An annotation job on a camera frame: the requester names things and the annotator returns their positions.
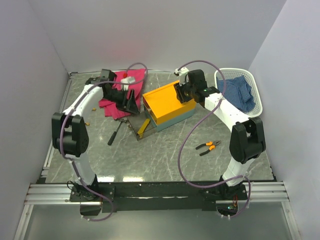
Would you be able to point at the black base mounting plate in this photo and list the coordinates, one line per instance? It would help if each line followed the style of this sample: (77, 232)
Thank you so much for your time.
(152, 196)

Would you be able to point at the white plastic basket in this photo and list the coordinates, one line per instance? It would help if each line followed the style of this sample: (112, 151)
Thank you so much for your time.
(229, 73)

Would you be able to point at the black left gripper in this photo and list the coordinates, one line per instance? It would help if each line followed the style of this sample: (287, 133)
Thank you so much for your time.
(132, 105)

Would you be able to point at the orange black pliers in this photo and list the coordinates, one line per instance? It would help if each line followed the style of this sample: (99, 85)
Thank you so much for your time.
(211, 146)

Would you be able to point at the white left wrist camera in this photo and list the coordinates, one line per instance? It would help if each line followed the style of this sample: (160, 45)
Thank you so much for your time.
(126, 82)

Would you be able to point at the black handled hammer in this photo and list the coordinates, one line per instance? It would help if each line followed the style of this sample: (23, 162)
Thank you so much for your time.
(114, 134)

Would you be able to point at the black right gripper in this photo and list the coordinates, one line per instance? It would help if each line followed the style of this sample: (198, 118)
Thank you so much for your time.
(179, 92)

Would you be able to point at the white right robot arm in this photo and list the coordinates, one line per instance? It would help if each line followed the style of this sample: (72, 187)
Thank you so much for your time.
(247, 139)

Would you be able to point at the magenta cloth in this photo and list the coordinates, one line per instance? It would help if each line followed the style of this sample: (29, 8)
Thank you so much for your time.
(114, 80)

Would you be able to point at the orange drawer toolbox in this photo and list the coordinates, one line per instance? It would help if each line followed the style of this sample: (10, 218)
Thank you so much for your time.
(163, 108)

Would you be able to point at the clear toolbox drawer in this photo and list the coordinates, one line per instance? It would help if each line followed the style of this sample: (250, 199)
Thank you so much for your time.
(135, 122)

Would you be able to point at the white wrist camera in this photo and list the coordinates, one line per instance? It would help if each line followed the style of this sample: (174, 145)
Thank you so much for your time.
(126, 82)
(182, 73)

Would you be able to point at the yellow long nose pliers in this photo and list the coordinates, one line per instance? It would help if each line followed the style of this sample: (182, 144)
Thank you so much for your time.
(89, 116)

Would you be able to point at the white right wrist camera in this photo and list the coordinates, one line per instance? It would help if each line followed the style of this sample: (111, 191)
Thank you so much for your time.
(182, 73)

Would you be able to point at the yellow utility knife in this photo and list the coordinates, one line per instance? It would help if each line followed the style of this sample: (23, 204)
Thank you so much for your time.
(143, 127)

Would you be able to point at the blue checkered cloth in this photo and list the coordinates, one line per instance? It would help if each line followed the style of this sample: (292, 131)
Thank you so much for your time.
(239, 93)

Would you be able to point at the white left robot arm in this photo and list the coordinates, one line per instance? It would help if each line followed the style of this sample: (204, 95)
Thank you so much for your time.
(69, 131)

